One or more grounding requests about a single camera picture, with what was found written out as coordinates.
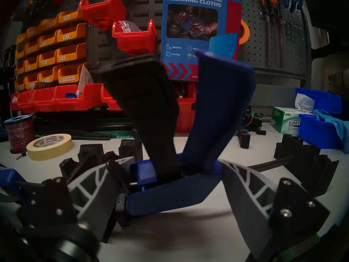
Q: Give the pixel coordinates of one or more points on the black metal frame stand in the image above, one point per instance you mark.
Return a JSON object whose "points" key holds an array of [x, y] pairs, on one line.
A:
{"points": [[8, 81]]}

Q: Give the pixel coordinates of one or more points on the blue and black bar clamp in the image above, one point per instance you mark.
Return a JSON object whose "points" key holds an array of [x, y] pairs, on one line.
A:
{"points": [[174, 193]]}

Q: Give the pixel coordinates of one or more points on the yellow bin labelled M3-4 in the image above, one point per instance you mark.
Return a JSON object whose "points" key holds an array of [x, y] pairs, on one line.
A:
{"points": [[69, 35]]}

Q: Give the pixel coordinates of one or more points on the small blue plastic bin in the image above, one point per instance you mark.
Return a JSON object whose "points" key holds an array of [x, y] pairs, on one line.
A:
{"points": [[316, 133]]}

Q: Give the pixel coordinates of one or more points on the red parts bin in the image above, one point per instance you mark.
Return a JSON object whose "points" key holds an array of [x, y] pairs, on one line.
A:
{"points": [[15, 103], [186, 101], [26, 103]]}

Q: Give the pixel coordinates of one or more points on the tiny black plastic piece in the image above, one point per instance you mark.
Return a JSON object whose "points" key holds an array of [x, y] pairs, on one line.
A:
{"points": [[261, 132]]}

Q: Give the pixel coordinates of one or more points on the black notched printed block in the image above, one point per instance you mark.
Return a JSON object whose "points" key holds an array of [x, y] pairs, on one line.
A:
{"points": [[308, 166]]}

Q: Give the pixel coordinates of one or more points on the yellow bin labelled M3-6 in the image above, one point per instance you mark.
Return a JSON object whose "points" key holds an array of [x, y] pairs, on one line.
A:
{"points": [[69, 56]]}

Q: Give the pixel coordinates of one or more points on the black 3D printed piece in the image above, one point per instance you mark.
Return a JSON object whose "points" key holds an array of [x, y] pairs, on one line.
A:
{"points": [[131, 148], [90, 152]]}

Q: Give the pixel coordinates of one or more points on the large blue plastic bin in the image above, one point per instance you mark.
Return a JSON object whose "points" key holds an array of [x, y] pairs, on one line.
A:
{"points": [[327, 100]]}

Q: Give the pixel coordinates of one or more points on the thin black rods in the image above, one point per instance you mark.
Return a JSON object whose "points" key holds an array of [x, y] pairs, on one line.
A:
{"points": [[87, 134]]}

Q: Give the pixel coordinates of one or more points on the orange black screwdriver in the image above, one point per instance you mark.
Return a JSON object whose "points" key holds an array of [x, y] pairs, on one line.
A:
{"points": [[278, 32], [268, 32]]}

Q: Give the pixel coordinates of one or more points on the black thumb screw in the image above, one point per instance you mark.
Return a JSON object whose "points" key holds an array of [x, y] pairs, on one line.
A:
{"points": [[21, 155]]}

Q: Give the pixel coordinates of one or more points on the beige masking tape roll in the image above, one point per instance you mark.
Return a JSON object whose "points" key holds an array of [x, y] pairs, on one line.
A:
{"points": [[50, 152]]}

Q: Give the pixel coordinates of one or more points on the crumpled blue microfiber cloth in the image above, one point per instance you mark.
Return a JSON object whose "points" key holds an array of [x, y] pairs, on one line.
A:
{"points": [[340, 127]]}

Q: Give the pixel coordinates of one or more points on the Kimtech tissue box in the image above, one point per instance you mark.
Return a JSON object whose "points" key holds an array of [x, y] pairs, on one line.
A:
{"points": [[285, 122]]}

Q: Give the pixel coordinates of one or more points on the red bin with manual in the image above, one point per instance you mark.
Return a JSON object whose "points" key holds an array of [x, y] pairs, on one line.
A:
{"points": [[81, 103]]}

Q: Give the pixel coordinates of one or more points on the orange tape spool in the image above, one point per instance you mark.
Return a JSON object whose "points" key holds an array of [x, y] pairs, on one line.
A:
{"points": [[244, 32]]}

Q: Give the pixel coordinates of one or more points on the yellow bin labelled M4 HEX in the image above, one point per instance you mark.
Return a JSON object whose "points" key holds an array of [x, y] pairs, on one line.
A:
{"points": [[68, 78]]}

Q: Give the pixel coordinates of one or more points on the green cutting mat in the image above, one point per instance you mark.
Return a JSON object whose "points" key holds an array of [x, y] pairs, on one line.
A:
{"points": [[120, 133]]}

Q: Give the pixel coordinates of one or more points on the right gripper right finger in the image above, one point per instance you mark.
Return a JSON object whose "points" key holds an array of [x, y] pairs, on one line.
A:
{"points": [[253, 198]]}

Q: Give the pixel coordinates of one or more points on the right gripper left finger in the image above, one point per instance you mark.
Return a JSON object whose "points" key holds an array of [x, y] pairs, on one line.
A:
{"points": [[92, 193]]}

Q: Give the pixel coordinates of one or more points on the yellow parts bin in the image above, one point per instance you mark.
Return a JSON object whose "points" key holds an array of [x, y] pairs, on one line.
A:
{"points": [[30, 85], [32, 32], [47, 41], [47, 25], [21, 39], [31, 48], [30, 66]]}

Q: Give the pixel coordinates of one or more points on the yellow bin labelled M3X6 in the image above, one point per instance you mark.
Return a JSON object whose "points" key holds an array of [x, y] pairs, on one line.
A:
{"points": [[69, 17]]}

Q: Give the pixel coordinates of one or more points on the yellow bin labelled M3-8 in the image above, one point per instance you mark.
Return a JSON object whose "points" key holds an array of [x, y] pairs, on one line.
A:
{"points": [[47, 61]]}

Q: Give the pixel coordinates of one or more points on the blue cleaning cloths box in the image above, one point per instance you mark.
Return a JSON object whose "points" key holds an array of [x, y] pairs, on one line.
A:
{"points": [[190, 59]]}

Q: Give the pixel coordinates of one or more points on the red wall bin with bag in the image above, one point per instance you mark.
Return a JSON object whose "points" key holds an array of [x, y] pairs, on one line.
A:
{"points": [[136, 41]]}

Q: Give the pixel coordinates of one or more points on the white user manual leaflet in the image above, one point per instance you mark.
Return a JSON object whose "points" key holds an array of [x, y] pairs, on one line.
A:
{"points": [[84, 78]]}

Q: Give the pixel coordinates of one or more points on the red bin with screw pack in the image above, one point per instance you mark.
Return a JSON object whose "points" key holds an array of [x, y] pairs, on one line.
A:
{"points": [[109, 100]]}

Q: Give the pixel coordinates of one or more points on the red bin with small bags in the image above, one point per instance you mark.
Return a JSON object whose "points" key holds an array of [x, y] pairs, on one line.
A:
{"points": [[45, 101]]}

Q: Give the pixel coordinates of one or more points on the clear bag of parts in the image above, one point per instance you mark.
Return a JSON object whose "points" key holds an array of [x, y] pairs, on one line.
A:
{"points": [[129, 26]]}

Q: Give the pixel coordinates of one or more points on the small black printed clip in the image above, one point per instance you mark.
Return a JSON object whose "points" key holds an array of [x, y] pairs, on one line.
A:
{"points": [[244, 140]]}

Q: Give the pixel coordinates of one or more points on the dark pegboard wall panel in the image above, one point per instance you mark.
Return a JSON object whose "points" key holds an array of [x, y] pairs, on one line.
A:
{"points": [[272, 54]]}

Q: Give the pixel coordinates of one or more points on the blue plastic cap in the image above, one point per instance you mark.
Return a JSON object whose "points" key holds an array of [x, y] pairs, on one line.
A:
{"points": [[71, 95]]}

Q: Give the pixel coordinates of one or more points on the yellow bin labelled M2.5-5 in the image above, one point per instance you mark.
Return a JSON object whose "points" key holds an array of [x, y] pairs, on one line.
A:
{"points": [[47, 79]]}

